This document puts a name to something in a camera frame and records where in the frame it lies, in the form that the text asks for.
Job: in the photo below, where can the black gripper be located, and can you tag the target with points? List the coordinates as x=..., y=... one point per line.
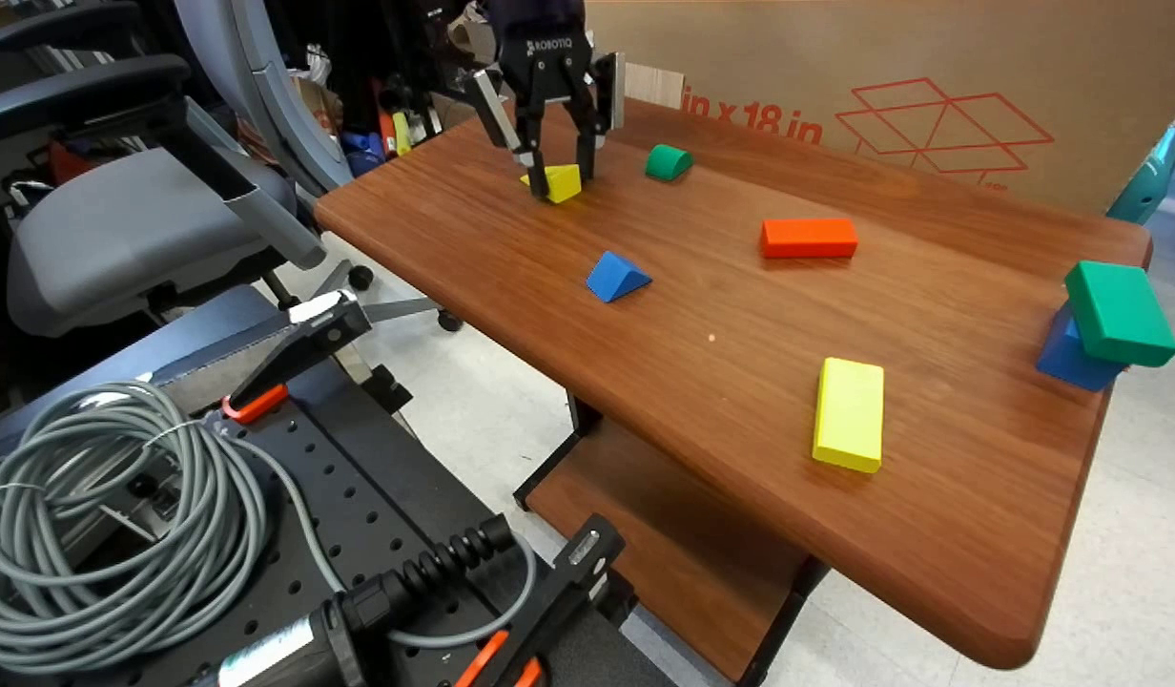
x=542, y=43

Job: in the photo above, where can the yellow wedge block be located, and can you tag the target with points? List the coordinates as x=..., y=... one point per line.
x=561, y=188

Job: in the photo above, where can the small green block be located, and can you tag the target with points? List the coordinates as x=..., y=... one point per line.
x=670, y=163

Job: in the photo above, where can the blue wedge block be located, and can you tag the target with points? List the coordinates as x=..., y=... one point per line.
x=612, y=281

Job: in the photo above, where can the orange block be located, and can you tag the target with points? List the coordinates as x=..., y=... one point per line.
x=810, y=238

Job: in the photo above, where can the yellow rectangular block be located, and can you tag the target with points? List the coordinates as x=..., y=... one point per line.
x=847, y=412

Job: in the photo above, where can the green rectangular block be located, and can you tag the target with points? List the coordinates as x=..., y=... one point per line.
x=1121, y=309

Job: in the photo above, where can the large cardboard box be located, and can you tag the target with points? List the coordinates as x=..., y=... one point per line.
x=869, y=52

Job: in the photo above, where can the wooden table foot board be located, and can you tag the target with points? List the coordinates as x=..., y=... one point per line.
x=667, y=548

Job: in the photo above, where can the grey padded office chair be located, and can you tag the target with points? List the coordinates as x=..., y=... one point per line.
x=116, y=233

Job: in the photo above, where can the black table leg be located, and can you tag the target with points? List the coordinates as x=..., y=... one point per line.
x=781, y=630

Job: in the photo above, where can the teal plastic object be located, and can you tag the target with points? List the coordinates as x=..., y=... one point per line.
x=1152, y=174

